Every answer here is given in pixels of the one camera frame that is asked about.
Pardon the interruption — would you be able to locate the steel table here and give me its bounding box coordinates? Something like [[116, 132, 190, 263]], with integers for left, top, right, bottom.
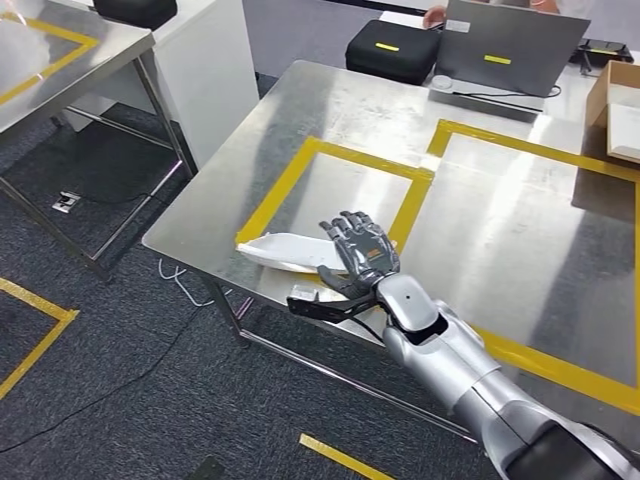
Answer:
[[0, 0, 199, 281]]

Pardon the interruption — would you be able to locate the black flat device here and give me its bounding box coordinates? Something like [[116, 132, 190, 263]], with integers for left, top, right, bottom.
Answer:
[[569, 37, 635, 73]]

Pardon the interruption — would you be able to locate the steel workbench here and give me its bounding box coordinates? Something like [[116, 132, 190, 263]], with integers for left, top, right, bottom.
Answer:
[[142, 58, 640, 444]]

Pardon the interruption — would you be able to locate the metal floor socket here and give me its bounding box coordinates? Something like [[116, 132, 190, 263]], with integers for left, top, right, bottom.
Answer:
[[51, 190, 82, 215]]

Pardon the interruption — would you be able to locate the black floor cable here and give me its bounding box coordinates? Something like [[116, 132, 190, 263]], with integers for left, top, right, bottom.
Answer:
[[0, 306, 212, 456]]

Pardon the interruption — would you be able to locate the yellow floor tape frame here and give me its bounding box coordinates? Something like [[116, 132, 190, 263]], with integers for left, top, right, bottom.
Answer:
[[0, 278, 80, 401]]

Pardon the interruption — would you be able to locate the grey laptop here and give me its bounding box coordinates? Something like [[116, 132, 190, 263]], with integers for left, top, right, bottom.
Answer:
[[428, 0, 592, 115]]

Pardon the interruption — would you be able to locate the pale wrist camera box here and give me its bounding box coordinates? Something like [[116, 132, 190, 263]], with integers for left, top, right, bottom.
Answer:
[[288, 284, 322, 305]]

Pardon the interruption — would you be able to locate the white cabinet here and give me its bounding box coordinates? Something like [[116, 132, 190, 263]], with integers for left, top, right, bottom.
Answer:
[[61, 0, 260, 172]]

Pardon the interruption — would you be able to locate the coiled white cable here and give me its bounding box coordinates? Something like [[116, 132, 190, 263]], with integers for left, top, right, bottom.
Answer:
[[158, 257, 235, 310]]

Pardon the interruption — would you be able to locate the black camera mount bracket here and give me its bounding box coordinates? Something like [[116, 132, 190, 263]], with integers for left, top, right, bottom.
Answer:
[[285, 294, 382, 327]]

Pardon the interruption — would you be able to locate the cardboard box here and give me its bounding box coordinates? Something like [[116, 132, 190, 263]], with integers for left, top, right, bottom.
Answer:
[[585, 59, 640, 166]]

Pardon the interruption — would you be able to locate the person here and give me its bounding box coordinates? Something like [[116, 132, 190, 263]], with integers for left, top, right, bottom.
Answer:
[[422, 0, 593, 30]]

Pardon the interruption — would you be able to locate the yellow tape double frame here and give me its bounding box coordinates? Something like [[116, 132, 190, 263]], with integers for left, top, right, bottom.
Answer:
[[234, 118, 640, 418]]

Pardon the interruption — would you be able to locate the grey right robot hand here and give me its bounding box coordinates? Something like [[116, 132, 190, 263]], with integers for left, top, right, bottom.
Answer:
[[316, 210, 401, 301]]

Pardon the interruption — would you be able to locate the white plastic car part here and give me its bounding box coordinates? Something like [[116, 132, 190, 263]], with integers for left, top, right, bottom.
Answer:
[[235, 231, 352, 276]]

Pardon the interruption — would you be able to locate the black carry case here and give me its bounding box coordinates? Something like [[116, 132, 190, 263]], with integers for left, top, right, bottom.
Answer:
[[344, 19, 444, 87], [91, 0, 179, 32]]

